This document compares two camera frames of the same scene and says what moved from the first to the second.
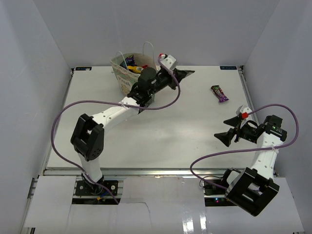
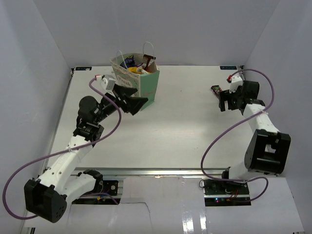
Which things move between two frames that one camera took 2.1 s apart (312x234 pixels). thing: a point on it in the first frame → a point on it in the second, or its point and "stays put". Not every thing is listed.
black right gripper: x=226 y=137 → x=228 y=97
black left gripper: x=179 y=74 → x=132 y=104
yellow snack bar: x=135 y=69 stays put
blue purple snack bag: x=130 y=62 stays put
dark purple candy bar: x=219 y=93 stays put
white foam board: x=153 y=205 stays put
